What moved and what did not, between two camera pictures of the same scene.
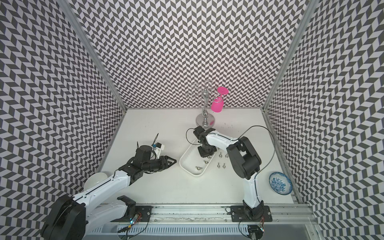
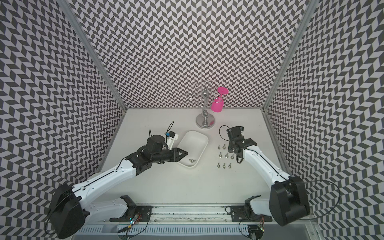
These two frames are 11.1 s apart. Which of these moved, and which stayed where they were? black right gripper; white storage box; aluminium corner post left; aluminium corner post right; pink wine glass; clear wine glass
Moved: black right gripper; white storage box
Stayed: pink wine glass; aluminium corner post right; clear wine glass; aluminium corner post left
